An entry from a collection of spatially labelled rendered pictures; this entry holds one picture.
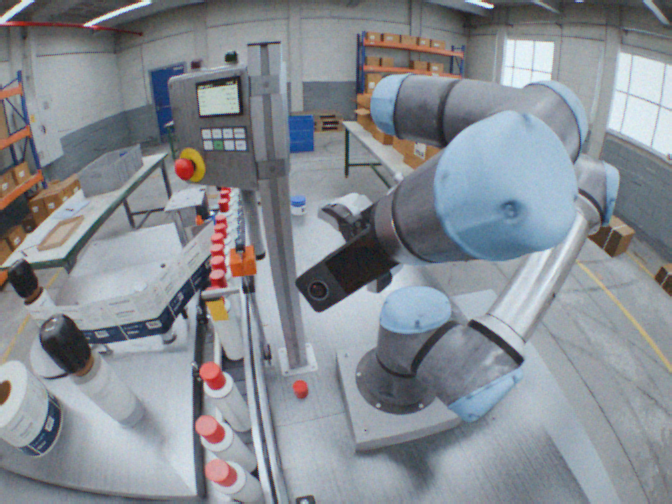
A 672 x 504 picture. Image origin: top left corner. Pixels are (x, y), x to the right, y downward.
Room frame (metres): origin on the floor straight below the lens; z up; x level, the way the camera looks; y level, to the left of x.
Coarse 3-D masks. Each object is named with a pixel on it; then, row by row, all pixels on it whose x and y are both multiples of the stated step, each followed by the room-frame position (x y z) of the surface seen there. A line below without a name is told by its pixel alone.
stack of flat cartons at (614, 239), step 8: (616, 224) 2.21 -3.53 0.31; (624, 224) 2.24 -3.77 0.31; (600, 232) 2.24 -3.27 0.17; (608, 232) 2.13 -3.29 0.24; (616, 232) 2.03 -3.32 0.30; (624, 232) 2.02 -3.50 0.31; (632, 232) 2.04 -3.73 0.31; (592, 240) 2.29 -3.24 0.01; (600, 240) 2.19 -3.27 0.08; (608, 240) 2.09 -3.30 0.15; (616, 240) 1.98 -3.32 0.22; (624, 240) 1.97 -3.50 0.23; (608, 248) 2.04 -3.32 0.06; (616, 248) 1.94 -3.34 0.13; (624, 248) 2.01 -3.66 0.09
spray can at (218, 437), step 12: (204, 420) 0.13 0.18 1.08; (216, 420) 0.13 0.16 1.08; (204, 432) 0.11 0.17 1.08; (216, 432) 0.12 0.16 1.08; (228, 432) 0.13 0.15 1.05; (204, 444) 0.11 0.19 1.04; (216, 444) 0.11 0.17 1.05; (228, 444) 0.11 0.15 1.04; (240, 444) 0.13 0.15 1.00; (216, 456) 0.10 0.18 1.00; (228, 456) 0.10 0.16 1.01; (240, 456) 0.11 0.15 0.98; (252, 456) 0.13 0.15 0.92; (252, 468) 0.11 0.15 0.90
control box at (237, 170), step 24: (192, 72) 0.43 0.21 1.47; (216, 72) 0.40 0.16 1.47; (240, 72) 0.39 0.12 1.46; (192, 96) 0.42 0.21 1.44; (192, 120) 0.42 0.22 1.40; (216, 120) 0.41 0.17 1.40; (240, 120) 0.39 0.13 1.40; (192, 144) 0.43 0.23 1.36; (288, 144) 0.47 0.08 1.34; (216, 168) 0.41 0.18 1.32; (240, 168) 0.40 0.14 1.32; (288, 168) 0.47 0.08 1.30
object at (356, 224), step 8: (368, 208) 0.29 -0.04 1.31; (352, 216) 0.29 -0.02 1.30; (360, 216) 0.29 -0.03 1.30; (368, 216) 0.28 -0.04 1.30; (344, 224) 0.29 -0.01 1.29; (352, 224) 0.27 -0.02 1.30; (360, 224) 0.27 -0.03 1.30; (368, 224) 0.27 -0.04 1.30; (344, 232) 0.29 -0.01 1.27; (352, 232) 0.27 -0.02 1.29; (360, 232) 0.26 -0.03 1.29; (376, 240) 0.22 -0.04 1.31
